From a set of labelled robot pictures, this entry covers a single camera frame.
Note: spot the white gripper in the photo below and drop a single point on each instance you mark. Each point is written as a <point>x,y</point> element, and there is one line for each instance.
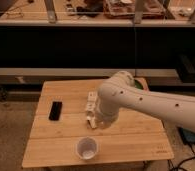
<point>91,105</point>

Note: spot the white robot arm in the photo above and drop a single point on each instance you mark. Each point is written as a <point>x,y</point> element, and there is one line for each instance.
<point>119,91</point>

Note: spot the black smartphone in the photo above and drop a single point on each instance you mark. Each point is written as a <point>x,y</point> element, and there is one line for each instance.
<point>55,111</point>

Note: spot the green bowl with food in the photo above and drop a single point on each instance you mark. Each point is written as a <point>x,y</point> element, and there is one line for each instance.
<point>138,84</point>

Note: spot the clear plastic cup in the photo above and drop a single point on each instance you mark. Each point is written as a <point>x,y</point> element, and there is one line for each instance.
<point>86,148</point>

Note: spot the wooden table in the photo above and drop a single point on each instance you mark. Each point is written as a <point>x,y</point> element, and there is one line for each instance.
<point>134,137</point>

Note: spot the long wooden bench beam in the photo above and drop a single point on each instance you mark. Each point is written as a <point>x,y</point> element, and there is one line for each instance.
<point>39,75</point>

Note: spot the black power adapter box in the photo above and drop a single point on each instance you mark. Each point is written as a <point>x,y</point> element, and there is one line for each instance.
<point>187,136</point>

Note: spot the cluttered background workbench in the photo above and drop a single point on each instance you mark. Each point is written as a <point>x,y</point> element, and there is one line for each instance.
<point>98,13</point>

